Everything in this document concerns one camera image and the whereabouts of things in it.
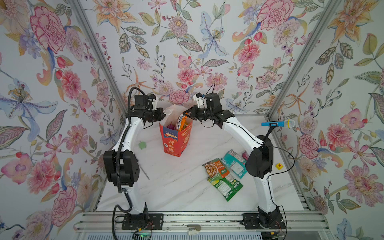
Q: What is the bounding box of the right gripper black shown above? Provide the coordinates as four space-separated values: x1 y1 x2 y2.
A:
183 106 214 122

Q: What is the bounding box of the orange candy snack packet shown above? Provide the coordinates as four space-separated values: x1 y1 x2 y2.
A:
176 114 189 132

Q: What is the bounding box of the red paper gift bag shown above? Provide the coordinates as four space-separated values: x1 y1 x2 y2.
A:
159 105 193 157

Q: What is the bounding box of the purple snack packet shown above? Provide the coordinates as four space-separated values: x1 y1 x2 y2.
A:
166 122 177 130

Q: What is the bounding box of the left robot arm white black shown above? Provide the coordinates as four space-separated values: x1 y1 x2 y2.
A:
103 87 166 221

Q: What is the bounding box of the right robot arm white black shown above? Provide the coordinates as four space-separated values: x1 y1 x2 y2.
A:
183 93 282 229

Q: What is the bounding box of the small green toy piece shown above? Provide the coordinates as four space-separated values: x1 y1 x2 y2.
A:
138 141 147 150

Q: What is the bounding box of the orange green noodle packet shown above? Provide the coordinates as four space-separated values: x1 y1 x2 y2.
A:
202 158 230 181

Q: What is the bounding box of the teal snack packet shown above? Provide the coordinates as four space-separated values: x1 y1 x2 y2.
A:
221 150 247 179

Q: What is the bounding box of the green snack packet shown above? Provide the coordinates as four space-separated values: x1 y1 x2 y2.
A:
207 174 244 202

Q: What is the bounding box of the small yellow toy block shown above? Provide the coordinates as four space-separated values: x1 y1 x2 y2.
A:
276 163 284 170

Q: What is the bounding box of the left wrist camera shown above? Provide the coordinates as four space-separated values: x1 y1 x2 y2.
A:
148 94 158 110

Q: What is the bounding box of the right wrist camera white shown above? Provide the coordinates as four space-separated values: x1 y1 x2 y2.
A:
193 93 205 108

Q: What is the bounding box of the black handled screwdriver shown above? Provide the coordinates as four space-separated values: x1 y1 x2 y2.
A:
139 164 150 181

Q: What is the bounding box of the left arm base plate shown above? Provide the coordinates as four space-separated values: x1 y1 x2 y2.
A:
122 214 164 230

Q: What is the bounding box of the aluminium mounting rail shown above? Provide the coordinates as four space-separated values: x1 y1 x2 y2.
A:
74 211 329 233

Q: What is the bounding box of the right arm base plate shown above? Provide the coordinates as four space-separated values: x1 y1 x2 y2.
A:
242 213 287 230

